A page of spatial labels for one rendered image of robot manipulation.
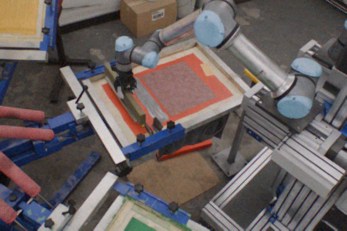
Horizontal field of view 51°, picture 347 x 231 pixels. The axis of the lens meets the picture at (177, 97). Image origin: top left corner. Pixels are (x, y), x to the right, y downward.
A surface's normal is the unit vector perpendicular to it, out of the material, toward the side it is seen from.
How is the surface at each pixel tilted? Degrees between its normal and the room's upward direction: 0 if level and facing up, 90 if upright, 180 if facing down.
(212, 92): 0
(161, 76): 0
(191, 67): 0
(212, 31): 86
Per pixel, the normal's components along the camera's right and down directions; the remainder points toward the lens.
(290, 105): -0.30, 0.72
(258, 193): 0.07, -0.69
